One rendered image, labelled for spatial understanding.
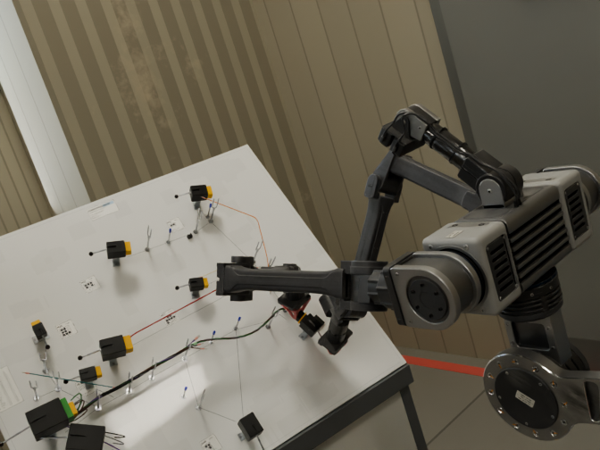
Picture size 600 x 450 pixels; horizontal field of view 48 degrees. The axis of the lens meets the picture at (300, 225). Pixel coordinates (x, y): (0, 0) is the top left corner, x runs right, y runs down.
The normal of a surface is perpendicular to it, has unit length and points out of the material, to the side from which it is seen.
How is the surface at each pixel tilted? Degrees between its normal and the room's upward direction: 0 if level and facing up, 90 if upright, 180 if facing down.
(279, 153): 90
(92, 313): 53
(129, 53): 90
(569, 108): 90
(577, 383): 90
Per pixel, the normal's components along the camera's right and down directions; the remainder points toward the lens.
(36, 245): 0.24, -0.53
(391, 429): 0.52, 0.03
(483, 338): -0.71, 0.37
